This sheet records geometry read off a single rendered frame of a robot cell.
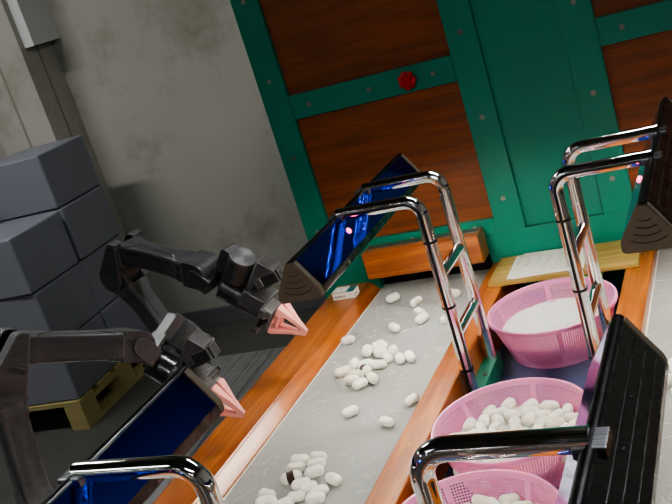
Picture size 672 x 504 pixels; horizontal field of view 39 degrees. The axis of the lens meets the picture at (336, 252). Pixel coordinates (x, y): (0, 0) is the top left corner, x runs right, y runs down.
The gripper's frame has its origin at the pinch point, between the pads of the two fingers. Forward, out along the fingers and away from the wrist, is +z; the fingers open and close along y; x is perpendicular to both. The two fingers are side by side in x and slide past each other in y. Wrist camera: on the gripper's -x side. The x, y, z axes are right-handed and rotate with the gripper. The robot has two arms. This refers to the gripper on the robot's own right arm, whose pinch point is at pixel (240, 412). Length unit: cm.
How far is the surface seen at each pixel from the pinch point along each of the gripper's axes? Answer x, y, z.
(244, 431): 5.7, 2.7, 1.7
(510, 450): -68, -66, 35
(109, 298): 151, 199, -113
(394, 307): -1, 60, 13
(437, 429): -20.5, -2.0, 32.5
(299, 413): 3.0, 12.2, 8.8
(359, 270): 3, 73, 0
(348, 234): -36.4, 14.4, 2.2
